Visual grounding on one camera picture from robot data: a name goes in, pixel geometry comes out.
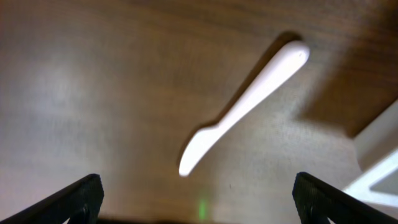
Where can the white plastic cutlery tray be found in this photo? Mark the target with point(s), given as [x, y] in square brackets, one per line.
[376, 153]

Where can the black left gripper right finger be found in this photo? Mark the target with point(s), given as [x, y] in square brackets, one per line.
[320, 203]

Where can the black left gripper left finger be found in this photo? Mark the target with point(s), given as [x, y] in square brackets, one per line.
[80, 202]

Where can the pink handled utensil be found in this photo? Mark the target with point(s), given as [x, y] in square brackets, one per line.
[283, 65]

